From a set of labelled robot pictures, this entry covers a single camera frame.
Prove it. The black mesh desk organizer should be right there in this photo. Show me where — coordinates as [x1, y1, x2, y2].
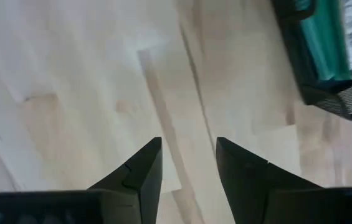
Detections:
[270, 0, 352, 121]

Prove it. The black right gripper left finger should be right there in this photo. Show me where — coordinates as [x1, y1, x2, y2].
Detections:
[88, 136, 164, 224]

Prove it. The green box with white label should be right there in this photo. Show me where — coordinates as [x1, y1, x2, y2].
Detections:
[297, 0, 352, 82]

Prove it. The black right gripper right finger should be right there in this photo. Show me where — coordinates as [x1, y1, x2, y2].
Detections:
[216, 137, 323, 224]

